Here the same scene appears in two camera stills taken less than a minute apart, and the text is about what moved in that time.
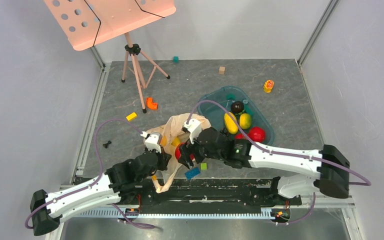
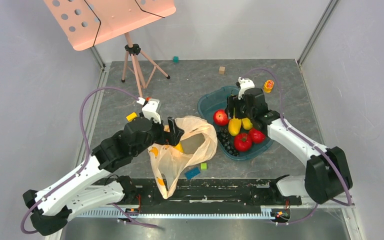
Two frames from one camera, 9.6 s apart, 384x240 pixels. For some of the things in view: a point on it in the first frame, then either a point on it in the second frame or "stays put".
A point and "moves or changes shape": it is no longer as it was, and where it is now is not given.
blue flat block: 190,173 stays put
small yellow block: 131,116 stays put
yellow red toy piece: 268,86 stays put
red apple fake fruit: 257,134 stays put
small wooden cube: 222,70 stays put
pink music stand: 86,22 stays put
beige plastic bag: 171,132 moves or changes shape
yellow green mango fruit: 245,121 stays put
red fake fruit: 178,151 to 220,117
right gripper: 196,149 to 241,110
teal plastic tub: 226,95 stays put
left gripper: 164,157 to 174,135
